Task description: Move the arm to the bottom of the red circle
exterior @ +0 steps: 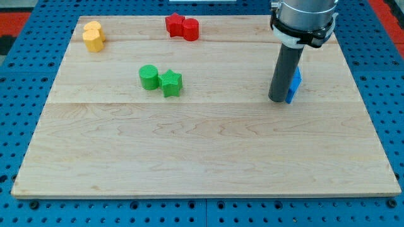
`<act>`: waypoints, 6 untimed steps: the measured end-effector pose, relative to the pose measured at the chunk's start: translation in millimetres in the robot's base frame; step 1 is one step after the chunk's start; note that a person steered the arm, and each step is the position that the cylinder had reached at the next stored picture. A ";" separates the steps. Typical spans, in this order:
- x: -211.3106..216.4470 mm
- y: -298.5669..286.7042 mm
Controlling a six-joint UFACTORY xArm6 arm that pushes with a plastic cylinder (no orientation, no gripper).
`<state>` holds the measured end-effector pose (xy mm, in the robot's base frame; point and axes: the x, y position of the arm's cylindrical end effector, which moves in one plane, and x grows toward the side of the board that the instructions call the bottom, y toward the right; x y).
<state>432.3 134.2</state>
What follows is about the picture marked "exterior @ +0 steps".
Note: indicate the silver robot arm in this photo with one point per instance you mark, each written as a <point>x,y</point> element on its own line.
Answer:
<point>298,23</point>

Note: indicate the green star block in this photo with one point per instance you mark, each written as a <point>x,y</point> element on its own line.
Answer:
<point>170,83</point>

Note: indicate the green cylinder block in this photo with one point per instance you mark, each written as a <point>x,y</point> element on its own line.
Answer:
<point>149,77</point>

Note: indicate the wooden board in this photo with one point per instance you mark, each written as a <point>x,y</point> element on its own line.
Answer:
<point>102,136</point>

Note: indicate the red cylinder block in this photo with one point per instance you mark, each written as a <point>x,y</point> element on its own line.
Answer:
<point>190,29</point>

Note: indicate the red star block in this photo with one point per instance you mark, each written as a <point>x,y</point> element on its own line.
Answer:
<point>173,24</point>

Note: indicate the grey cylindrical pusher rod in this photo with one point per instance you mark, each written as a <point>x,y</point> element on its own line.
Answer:
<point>285,69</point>

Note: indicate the blue block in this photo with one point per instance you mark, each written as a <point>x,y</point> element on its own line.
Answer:
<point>296,81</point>

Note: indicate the yellow hexagon block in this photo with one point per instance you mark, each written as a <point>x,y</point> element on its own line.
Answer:
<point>93,40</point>

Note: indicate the yellow heart block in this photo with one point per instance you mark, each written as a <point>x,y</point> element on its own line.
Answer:
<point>95,25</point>

